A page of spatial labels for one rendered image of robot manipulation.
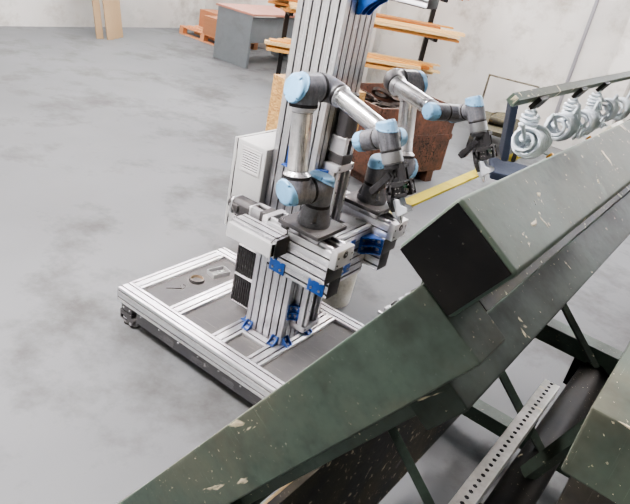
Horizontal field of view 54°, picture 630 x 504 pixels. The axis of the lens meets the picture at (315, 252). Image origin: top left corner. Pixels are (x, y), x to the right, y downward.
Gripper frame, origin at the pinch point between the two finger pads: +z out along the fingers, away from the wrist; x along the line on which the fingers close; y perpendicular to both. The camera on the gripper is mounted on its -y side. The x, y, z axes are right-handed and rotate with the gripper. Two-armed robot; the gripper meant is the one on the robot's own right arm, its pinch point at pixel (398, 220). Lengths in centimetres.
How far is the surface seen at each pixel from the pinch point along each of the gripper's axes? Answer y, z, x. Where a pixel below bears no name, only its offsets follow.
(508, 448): 48, 58, -43
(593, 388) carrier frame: 42, 90, 60
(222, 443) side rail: 39, 10, -131
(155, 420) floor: -131, 80, -32
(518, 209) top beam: 89, -23, -121
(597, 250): 79, 1, -52
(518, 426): 47, 58, -32
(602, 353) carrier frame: 42, 82, 80
